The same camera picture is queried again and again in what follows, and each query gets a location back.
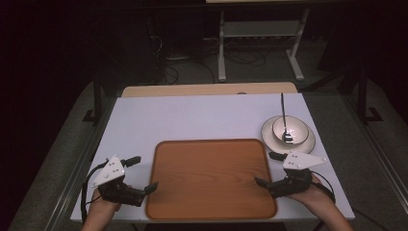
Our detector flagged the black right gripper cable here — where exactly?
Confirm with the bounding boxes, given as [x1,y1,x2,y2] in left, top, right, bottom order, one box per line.
[310,170,337,204]

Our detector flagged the metal floor rail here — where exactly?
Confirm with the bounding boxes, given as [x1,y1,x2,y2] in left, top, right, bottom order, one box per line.
[341,95,408,206]
[42,95,117,231]

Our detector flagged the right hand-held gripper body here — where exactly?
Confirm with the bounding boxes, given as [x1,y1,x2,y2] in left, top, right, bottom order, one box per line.
[268,151,329,199]

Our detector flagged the brown wooden tray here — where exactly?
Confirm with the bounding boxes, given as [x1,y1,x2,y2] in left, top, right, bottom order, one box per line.
[144,138,278,221]

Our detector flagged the white bowl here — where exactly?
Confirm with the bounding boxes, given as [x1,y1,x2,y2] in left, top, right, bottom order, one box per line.
[271,115,310,145]

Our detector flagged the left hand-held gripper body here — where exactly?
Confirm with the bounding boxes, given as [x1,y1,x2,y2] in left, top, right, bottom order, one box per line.
[90,155,147,208]

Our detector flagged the black floor cables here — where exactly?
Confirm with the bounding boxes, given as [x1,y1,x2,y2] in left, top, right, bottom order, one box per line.
[148,30,268,86]

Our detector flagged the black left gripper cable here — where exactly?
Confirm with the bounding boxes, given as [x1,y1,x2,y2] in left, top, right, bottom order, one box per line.
[80,159,110,224]

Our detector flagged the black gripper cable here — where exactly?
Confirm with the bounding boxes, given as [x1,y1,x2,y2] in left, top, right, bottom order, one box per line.
[80,159,110,224]
[310,170,337,204]

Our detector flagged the metal spoon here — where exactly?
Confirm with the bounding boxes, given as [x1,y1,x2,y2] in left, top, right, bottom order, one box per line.
[280,92,294,144]

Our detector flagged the person's left hand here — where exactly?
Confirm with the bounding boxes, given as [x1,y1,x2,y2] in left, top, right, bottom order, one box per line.
[89,188,123,217]

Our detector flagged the white round plate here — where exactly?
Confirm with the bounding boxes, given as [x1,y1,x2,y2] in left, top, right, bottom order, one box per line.
[260,115,317,155]

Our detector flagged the light wooden table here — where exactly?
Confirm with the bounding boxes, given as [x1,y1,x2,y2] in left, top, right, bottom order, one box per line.
[120,81,298,99]

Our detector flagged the white metal frame stand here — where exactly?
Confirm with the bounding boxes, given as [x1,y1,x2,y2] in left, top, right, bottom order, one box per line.
[217,8,311,83]

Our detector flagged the black metal stand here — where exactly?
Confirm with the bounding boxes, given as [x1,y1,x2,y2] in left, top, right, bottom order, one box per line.
[82,70,106,125]
[355,66,385,125]

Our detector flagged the person's right hand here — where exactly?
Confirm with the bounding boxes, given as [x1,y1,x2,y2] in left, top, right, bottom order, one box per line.
[288,175,337,210]

